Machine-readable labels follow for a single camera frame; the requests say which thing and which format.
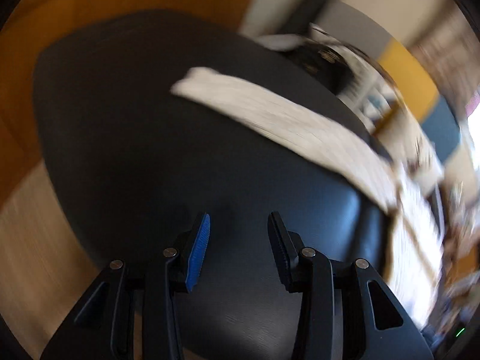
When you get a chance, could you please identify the cream knitted sweater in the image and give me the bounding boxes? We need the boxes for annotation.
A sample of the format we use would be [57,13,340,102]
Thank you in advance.
[171,67,443,328]

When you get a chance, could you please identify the deer print cushion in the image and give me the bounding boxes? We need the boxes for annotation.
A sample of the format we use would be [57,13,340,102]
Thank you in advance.
[374,106,444,197]

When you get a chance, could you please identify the geometric triangle pattern cushion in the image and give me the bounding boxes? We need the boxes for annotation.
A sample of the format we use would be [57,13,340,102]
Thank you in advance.
[310,24,403,133]

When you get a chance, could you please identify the black handbag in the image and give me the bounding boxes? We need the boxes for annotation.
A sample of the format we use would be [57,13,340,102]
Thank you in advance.
[278,42,354,95]

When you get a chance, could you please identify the grey yellow blue sofa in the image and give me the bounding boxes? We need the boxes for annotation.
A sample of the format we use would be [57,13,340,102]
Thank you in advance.
[258,0,466,166]

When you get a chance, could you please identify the floral curtain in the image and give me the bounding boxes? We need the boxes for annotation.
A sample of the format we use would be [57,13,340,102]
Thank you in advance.
[409,2,479,120]

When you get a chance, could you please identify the black rolled mat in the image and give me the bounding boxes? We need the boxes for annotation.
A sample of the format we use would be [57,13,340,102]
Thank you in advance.
[276,0,329,36]

